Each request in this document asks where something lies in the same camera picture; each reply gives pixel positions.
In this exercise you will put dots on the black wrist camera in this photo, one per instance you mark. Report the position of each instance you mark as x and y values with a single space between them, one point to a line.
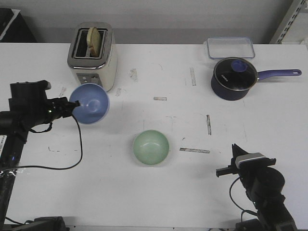
29 97

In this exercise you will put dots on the cream two-slot toaster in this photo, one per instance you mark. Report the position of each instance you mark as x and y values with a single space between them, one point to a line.
97 70

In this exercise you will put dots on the glass pot lid purple knob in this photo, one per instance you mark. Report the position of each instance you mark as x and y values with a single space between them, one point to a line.
235 73

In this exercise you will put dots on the metal shelf upright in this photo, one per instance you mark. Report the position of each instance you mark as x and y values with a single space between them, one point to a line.
293 28

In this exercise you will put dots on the clear plastic container blue rim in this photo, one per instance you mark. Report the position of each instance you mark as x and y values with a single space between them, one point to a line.
224 47

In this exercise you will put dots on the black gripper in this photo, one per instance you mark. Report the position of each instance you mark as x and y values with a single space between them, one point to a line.
232 169
58 107

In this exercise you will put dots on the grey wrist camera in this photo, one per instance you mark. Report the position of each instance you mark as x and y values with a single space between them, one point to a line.
243 159

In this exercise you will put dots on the blue plastic bowl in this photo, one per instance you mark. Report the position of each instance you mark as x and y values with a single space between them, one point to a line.
94 103

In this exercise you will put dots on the green plastic bowl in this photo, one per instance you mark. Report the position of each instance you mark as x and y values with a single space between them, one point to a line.
151 147

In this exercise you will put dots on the purple saucepan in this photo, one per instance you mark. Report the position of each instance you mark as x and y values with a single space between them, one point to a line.
232 95

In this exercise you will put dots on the toast slice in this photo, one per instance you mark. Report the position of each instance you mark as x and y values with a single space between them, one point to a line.
94 41

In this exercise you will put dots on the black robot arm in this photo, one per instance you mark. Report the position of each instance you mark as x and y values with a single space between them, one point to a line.
15 125
263 186

